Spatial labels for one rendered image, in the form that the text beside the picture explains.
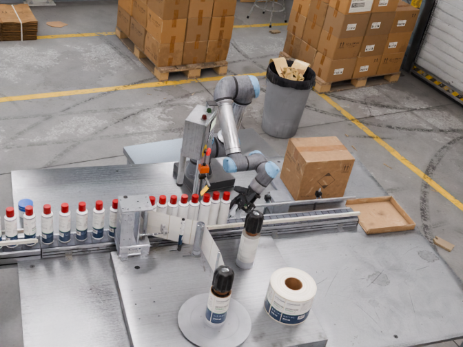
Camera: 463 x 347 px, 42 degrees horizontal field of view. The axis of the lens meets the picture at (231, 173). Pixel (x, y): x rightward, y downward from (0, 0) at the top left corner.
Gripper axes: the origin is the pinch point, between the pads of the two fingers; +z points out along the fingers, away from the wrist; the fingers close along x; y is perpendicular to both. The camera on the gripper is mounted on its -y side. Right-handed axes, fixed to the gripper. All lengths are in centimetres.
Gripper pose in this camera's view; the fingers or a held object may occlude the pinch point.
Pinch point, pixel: (229, 215)
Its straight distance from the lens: 304.8
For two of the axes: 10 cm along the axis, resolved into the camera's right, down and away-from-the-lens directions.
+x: 7.3, 3.6, 5.8
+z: -6.0, 7.4, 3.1
